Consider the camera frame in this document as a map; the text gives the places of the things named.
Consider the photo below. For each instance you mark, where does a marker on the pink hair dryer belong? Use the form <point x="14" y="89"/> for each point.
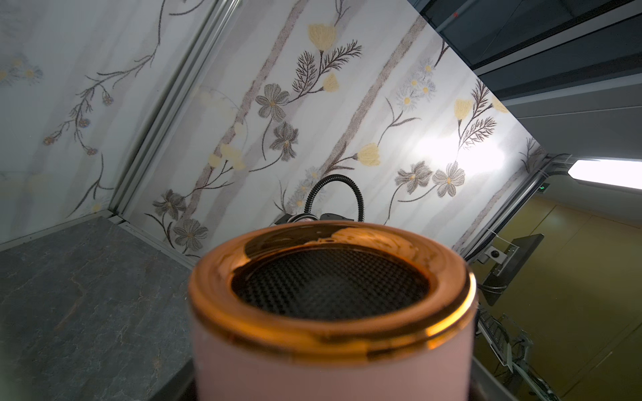
<point x="332" y="311"/>

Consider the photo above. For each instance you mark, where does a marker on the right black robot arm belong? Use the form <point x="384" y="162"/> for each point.
<point x="334" y="197"/>

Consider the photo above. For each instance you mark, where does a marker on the black monitor on stand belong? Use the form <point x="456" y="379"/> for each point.
<point x="507" y="265"/>

